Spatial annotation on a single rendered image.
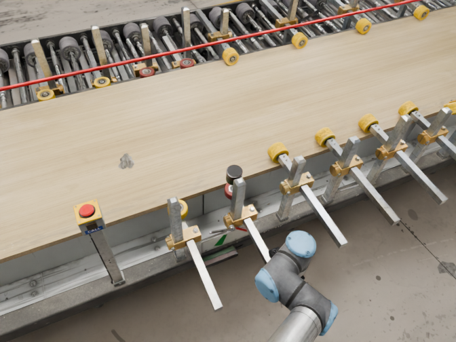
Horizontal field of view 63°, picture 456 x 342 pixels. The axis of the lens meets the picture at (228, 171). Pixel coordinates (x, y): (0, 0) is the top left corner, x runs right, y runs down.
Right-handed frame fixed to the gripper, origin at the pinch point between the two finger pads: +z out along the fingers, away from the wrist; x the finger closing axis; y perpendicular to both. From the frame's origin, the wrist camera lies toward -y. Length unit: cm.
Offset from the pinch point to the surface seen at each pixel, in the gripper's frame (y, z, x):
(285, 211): -30.0, 3.8, 20.0
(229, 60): -119, -14, 32
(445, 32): -103, -11, 179
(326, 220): -11.1, -13.8, 23.9
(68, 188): -68, -9, -63
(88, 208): -30, -41, -55
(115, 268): -29, -2, -55
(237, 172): -34.4, -29.5, -3.5
